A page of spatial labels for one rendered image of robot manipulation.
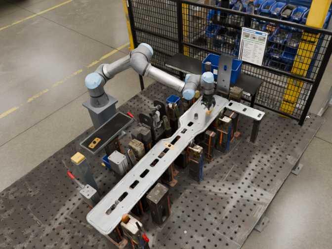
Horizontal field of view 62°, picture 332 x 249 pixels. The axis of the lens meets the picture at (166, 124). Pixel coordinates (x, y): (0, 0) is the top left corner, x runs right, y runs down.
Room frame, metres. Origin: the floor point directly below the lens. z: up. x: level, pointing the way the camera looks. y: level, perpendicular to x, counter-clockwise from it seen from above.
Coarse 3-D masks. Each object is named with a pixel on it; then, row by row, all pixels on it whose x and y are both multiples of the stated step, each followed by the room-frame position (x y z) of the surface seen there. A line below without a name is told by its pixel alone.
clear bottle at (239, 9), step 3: (237, 0) 2.14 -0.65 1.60; (240, 0) 2.13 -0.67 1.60; (237, 3) 2.13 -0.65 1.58; (240, 3) 2.13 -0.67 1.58; (234, 6) 2.15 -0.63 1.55; (237, 6) 2.12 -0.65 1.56; (240, 6) 2.12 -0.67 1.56; (234, 9) 2.15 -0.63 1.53; (237, 9) 2.12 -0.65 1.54; (240, 9) 2.12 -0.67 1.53; (234, 15) 2.14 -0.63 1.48; (237, 15) 2.12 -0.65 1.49
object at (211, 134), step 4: (208, 132) 1.35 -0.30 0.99; (212, 132) 1.34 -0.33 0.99; (208, 136) 1.33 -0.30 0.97; (212, 136) 1.30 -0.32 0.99; (208, 140) 1.32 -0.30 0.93; (212, 140) 1.30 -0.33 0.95; (208, 144) 1.32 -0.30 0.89; (212, 144) 1.30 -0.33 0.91; (208, 148) 1.32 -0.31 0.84; (212, 148) 1.32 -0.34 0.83; (208, 152) 1.32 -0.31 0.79; (212, 152) 1.33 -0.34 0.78; (204, 156) 1.36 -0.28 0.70; (208, 156) 1.32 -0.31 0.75; (212, 156) 1.32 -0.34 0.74; (208, 160) 1.31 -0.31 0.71; (212, 160) 1.31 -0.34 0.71
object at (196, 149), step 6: (192, 150) 1.16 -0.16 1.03; (198, 150) 1.15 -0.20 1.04; (192, 156) 1.16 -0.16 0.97; (198, 156) 1.13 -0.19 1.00; (192, 162) 1.17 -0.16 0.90; (198, 162) 1.13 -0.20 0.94; (192, 168) 1.17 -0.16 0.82; (198, 168) 1.14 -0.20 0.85; (192, 174) 1.16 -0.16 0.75; (198, 174) 1.14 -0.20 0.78; (198, 180) 1.13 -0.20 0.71
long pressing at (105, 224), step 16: (192, 112) 1.57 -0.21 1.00; (192, 128) 1.39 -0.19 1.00; (160, 144) 1.27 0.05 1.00; (176, 144) 1.26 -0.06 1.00; (144, 160) 1.14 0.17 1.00; (160, 160) 1.13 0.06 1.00; (128, 176) 1.03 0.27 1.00; (144, 176) 1.01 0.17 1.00; (112, 192) 0.92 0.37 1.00; (128, 192) 0.91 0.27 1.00; (144, 192) 0.90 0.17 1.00; (96, 208) 0.82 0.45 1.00; (128, 208) 0.80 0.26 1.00; (96, 224) 0.72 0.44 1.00; (112, 224) 0.71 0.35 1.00
